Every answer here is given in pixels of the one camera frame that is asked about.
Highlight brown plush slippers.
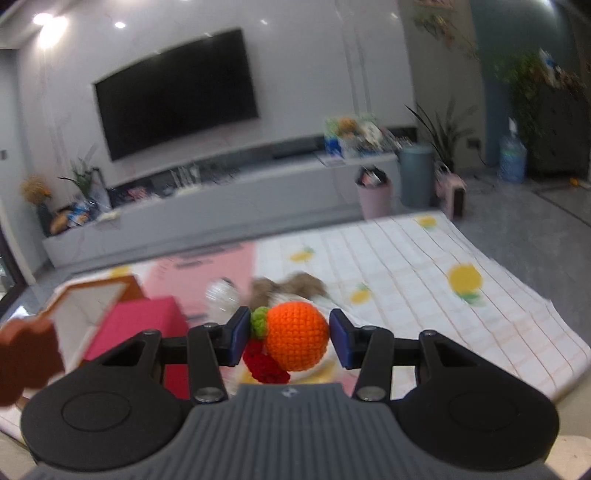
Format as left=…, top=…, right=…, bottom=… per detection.
left=247, top=272, right=328, bottom=310

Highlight crocheted orange and strawberry toy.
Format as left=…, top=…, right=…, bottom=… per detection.
left=242, top=301, right=329, bottom=384

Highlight brown flower-shaped sponge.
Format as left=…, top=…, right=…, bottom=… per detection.
left=0, top=317, right=65, bottom=407

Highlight clear plastic bag bundle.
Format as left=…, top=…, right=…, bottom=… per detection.
left=205, top=278, right=240, bottom=324

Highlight pink paper placemat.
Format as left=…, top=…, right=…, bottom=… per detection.
left=141, top=243, right=254, bottom=317

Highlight red Wonderlab box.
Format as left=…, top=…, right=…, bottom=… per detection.
left=83, top=297, right=189, bottom=400

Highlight orange cardboard box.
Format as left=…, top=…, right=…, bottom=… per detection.
left=37, top=275, right=145, bottom=372

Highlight pink waste bin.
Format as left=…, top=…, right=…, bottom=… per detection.
left=356, top=166, right=392, bottom=220

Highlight grey TV console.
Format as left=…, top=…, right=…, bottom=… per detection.
left=42, top=153, right=401, bottom=271

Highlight small pink heater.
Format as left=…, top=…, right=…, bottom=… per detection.
left=436, top=162, right=467, bottom=220

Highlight potted green plant left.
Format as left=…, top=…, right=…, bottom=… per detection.
left=59, top=144, right=112, bottom=213

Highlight grey-blue trash can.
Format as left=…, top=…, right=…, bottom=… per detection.
left=399, top=144, right=435, bottom=209

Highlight teddy bear on console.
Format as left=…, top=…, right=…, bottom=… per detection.
left=337, top=117, right=360, bottom=138

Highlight tall leafy floor plant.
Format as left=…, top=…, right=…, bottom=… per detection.
left=407, top=97, right=478, bottom=173

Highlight dried flowers in vase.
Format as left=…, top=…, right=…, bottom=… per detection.
left=20, top=175, right=53, bottom=237

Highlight blue water bottle jug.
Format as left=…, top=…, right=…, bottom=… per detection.
left=498, top=118, right=527, bottom=184

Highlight dark cabinet with plants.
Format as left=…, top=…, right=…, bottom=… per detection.
left=496, top=49, right=590, bottom=180

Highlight black wall television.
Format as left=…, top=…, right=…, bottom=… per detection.
left=93, top=29, right=259, bottom=161

